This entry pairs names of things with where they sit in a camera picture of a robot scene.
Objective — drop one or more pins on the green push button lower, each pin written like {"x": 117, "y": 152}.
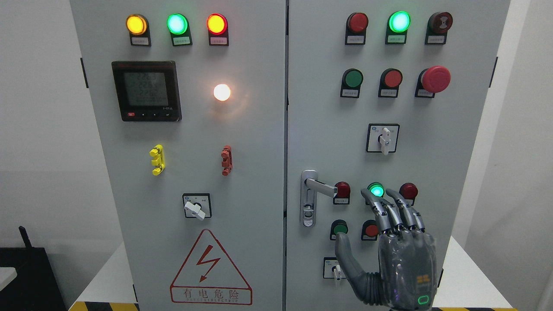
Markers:
{"x": 336, "y": 227}

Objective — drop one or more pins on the white selector switch upper right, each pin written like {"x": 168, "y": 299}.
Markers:
{"x": 382, "y": 138}

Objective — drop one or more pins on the red push button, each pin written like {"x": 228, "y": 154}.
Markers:
{"x": 389, "y": 83}
{"x": 369, "y": 231}

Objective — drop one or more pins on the silver door swing handle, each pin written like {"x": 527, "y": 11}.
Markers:
{"x": 310, "y": 187}

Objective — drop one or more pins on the white platform with hazard stripes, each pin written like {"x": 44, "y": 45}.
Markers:
{"x": 463, "y": 286}

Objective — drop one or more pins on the red emergency stop mushroom button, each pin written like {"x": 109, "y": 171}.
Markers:
{"x": 432, "y": 80}

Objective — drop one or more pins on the red push button lower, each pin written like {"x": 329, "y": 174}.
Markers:
{"x": 369, "y": 231}

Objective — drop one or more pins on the green push button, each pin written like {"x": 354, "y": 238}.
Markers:
{"x": 336, "y": 227}
{"x": 351, "y": 83}

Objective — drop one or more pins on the grey left cabinet door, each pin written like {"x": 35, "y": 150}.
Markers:
{"x": 248, "y": 204}

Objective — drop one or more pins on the small white selector switch bottom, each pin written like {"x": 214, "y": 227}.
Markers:
{"x": 332, "y": 270}

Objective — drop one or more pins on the black digital power meter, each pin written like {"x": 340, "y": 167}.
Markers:
{"x": 147, "y": 91}

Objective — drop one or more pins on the red indicator light top left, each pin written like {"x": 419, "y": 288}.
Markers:
{"x": 218, "y": 28}

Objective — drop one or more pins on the yellow terminal clip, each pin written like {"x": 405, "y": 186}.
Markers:
{"x": 158, "y": 160}

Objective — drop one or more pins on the green push button upper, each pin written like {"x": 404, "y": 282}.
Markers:
{"x": 351, "y": 83}

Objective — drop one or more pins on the grey cabinet door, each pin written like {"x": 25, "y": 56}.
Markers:
{"x": 248, "y": 204}
{"x": 328, "y": 133}

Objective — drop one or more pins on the red terminal clip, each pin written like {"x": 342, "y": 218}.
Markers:
{"x": 227, "y": 161}

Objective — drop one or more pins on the red push button upper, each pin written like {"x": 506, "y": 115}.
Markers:
{"x": 389, "y": 83}

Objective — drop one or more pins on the green indicator light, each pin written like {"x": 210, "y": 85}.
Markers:
{"x": 179, "y": 30}
{"x": 377, "y": 191}
{"x": 397, "y": 27}

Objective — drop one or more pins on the black box with antenna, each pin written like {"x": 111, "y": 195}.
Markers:
{"x": 34, "y": 288}

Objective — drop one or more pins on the dark red buzzer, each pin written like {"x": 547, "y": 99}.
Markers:
{"x": 437, "y": 28}

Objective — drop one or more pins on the red indicator light top right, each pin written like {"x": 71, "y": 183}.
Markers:
{"x": 356, "y": 29}

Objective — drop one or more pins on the green indicator light top left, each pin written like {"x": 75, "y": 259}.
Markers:
{"x": 179, "y": 30}

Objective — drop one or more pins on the red electric hazard warning sticker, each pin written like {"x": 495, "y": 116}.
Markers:
{"x": 209, "y": 276}

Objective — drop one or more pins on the dark red indicator light middle-right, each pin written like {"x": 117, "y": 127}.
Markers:
{"x": 409, "y": 192}

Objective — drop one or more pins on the white glowing indicator light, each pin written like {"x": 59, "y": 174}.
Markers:
{"x": 222, "y": 92}

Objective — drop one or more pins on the green indicator light middle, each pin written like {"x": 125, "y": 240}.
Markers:
{"x": 377, "y": 191}

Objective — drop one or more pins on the white selector switch left door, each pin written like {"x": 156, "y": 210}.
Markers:
{"x": 197, "y": 205}

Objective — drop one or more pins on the grey right cabinet door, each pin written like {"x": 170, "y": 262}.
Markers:
{"x": 328, "y": 133}

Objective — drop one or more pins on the dark red indicator light middle-left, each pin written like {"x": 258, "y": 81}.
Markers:
{"x": 343, "y": 193}

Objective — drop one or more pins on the green indicator light top right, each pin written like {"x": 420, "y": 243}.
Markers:
{"x": 397, "y": 27}

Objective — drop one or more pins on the yellow indicator light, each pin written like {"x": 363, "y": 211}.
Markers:
{"x": 139, "y": 30}

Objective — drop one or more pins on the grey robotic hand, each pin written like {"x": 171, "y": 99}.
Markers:
{"x": 408, "y": 277}

